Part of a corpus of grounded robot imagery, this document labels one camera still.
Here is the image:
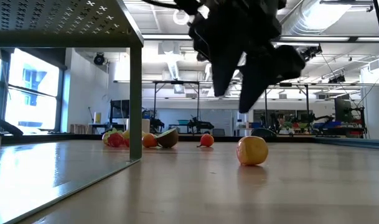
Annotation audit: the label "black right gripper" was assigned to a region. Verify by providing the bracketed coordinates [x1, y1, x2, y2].
[176, 0, 306, 114]

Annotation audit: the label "red yellow toy apple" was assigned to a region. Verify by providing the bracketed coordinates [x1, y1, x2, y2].
[197, 133, 215, 148]

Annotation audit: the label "small orange toy fruit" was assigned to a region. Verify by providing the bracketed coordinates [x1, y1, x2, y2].
[141, 133, 159, 149]
[236, 136, 269, 166]

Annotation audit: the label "toy kiwi half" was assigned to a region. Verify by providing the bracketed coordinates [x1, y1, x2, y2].
[156, 128, 180, 149]

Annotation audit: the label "overhead light bar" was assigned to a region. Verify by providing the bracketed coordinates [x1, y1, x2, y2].
[142, 33, 379, 44]

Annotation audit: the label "black equipment rack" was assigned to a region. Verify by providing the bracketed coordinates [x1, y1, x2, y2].
[334, 98, 367, 138]

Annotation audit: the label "black monitor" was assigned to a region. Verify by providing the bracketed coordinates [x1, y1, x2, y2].
[110, 99, 131, 121]

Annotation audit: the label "wooden crates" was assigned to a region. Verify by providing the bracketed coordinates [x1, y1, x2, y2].
[69, 123, 89, 134]

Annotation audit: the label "green perforated metal shelf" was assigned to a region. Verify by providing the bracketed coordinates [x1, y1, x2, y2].
[0, 0, 144, 224]

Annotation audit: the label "large window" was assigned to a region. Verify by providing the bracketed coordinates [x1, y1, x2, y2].
[0, 46, 65, 133]

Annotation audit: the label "black workstation frame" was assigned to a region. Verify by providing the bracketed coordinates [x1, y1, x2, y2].
[151, 80, 311, 128]

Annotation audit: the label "white hanging ring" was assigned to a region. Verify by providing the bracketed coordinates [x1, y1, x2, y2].
[172, 9, 192, 26]

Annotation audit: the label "silver ventilation duct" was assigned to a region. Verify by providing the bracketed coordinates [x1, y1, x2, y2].
[282, 0, 353, 35]

